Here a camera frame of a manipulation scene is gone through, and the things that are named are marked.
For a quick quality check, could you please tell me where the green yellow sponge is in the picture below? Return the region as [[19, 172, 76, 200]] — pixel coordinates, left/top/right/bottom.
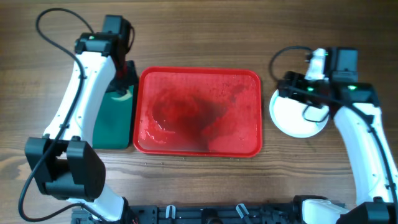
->
[[111, 90, 132, 101]]

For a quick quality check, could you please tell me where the white plate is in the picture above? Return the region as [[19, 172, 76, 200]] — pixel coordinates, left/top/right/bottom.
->
[[269, 90, 329, 138]]

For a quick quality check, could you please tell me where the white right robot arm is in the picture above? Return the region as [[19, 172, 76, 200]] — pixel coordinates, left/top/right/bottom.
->
[[269, 47, 397, 223]]

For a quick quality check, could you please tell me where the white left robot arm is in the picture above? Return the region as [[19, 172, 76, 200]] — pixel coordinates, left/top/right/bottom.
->
[[25, 15, 139, 223]]

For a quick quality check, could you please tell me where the green water tray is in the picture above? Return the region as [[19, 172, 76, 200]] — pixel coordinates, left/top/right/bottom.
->
[[93, 85, 134, 150]]

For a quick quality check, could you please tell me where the red plastic tray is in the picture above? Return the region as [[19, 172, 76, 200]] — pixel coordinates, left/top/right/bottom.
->
[[132, 67, 262, 157]]

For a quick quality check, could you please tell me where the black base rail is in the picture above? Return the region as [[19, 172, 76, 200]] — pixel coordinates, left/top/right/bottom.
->
[[71, 202, 346, 224]]

